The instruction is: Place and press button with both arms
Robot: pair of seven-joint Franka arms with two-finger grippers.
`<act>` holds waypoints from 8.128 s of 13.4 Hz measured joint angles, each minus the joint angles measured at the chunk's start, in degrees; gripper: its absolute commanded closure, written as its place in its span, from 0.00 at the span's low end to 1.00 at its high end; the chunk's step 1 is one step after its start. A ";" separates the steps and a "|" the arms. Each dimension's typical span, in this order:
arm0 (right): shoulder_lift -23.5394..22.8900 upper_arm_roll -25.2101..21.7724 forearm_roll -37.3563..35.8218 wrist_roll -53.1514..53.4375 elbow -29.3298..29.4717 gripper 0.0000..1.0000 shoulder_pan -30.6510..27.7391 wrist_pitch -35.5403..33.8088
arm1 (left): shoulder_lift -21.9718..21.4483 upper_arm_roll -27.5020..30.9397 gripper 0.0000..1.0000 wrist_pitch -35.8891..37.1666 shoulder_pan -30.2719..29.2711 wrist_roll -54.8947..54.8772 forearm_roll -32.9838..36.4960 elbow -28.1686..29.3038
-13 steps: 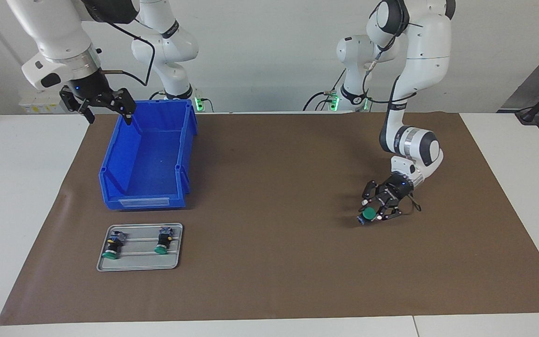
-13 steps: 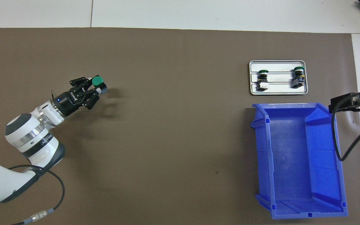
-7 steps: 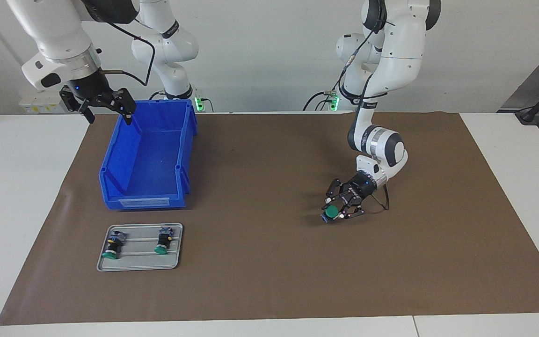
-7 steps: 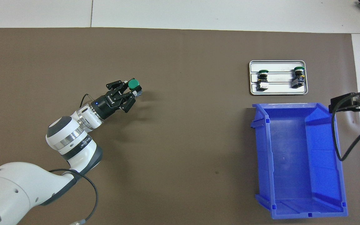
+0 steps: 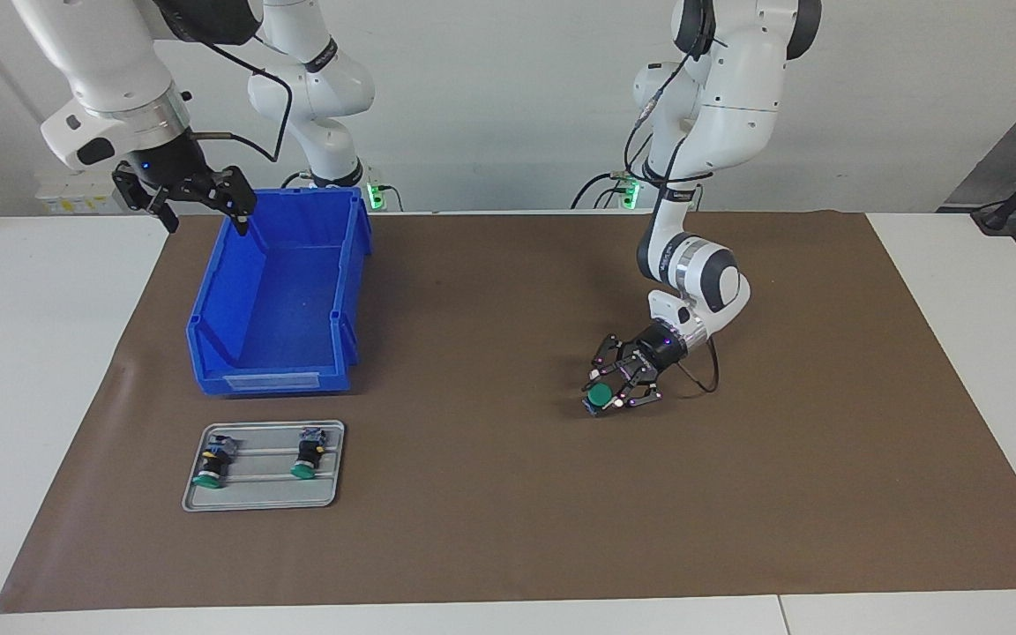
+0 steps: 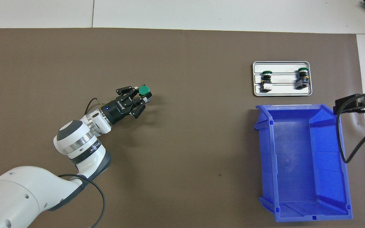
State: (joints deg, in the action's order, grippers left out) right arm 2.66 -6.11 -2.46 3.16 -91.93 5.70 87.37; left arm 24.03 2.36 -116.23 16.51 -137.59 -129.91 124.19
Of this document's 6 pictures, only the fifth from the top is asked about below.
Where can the blue plastic storage bin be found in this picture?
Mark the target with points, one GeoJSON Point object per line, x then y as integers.
{"type": "Point", "coordinates": [279, 300]}

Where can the white wall socket box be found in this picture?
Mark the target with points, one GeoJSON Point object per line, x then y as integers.
{"type": "Point", "coordinates": [67, 205]}

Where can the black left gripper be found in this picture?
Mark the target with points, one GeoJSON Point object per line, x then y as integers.
{"type": "Point", "coordinates": [662, 346]}

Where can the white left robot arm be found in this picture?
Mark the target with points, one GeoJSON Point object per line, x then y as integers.
{"type": "Point", "coordinates": [737, 106]}

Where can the grey metal tray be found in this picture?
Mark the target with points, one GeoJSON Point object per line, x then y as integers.
{"type": "Point", "coordinates": [261, 498]}

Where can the brown table mat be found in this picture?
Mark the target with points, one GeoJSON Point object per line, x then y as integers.
{"type": "Point", "coordinates": [561, 511]}

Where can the green push button switch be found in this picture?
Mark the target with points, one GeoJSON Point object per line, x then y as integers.
{"type": "Point", "coordinates": [601, 397]}
{"type": "Point", "coordinates": [308, 454]}
{"type": "Point", "coordinates": [212, 463]}

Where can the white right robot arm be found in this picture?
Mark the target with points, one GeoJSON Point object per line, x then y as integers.
{"type": "Point", "coordinates": [314, 88]}

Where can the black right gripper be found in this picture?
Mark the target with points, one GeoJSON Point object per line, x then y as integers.
{"type": "Point", "coordinates": [164, 163]}

